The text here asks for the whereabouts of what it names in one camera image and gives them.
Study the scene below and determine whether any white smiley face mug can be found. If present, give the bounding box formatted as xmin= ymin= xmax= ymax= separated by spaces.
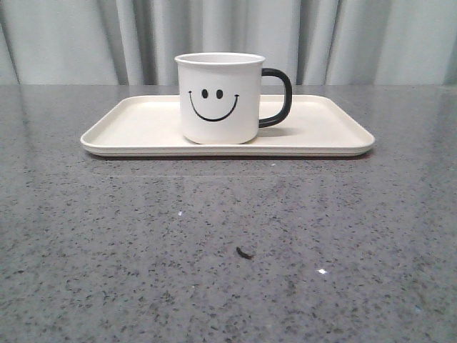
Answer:
xmin=175 ymin=52 xmax=292 ymax=144

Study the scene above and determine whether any small dark debris piece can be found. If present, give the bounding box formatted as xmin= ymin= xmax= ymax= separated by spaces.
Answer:
xmin=236 ymin=247 xmax=254 ymax=260

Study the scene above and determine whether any cream rectangular plastic tray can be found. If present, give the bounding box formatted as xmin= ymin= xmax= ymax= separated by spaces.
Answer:
xmin=80 ymin=95 xmax=375 ymax=157

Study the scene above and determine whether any grey pleated curtain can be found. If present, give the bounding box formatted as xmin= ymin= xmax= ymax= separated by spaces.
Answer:
xmin=1 ymin=1 xmax=456 ymax=85

